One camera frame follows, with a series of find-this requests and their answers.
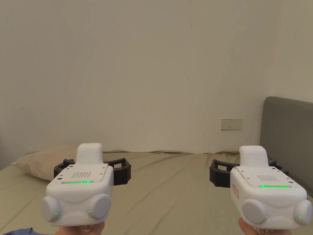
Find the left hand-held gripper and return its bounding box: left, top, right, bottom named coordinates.
left=41, top=143, right=132, bottom=226

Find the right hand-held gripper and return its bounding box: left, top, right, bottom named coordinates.
left=209, top=145, right=313, bottom=230

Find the person's right hand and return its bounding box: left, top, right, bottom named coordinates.
left=238, top=218, right=272, bottom=235

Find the person's left hand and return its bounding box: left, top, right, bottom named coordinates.
left=54, top=221, right=105, bottom=235

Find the beige pillow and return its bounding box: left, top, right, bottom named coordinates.
left=11, top=145, right=79, bottom=181

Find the grey padded headboard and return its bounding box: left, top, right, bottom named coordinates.
left=260, top=96, right=313, bottom=198

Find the bed with pale green sheet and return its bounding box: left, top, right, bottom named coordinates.
left=0, top=150, right=313, bottom=235

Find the blue garment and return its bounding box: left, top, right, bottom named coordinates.
left=0, top=227, right=34, bottom=235

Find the white wall socket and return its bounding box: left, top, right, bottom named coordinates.
left=221, top=119, right=243, bottom=130

